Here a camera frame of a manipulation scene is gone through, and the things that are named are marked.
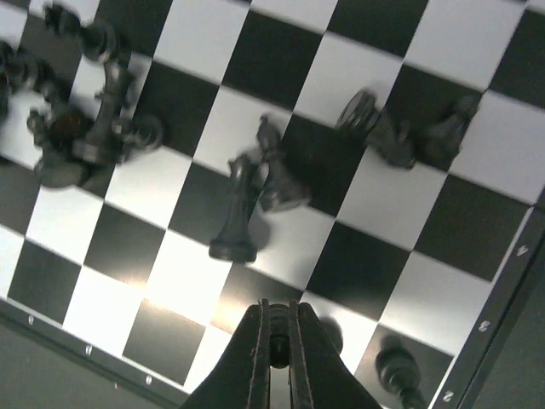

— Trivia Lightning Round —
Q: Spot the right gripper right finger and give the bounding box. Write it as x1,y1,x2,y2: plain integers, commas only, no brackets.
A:
288,301,381,409

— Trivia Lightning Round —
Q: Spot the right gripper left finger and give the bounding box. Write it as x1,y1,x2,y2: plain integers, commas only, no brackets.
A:
181,299,271,409

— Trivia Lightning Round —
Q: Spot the black pawn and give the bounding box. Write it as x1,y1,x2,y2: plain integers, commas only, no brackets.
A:
269,303,290,369
416,95,479,164

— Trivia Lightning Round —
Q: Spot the black rook in corner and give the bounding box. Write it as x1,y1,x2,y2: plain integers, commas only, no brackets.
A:
375,336,427,409

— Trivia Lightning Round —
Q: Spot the black king lying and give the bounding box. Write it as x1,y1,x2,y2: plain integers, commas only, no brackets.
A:
209,153,257,263

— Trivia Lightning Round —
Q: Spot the black bishop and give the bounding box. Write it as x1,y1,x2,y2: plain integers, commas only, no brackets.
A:
256,114,312,213

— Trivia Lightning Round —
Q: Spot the black and white chessboard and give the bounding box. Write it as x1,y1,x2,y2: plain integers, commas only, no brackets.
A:
1,1,544,408

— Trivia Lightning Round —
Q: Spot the black knight lying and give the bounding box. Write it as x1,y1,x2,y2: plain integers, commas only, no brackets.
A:
336,88,416,170

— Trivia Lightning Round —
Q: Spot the black pawn by knight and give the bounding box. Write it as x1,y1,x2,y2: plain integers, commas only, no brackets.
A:
416,95,479,164

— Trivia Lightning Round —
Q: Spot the black piece cluster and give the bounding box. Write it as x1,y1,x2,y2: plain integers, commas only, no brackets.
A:
0,2,165,191

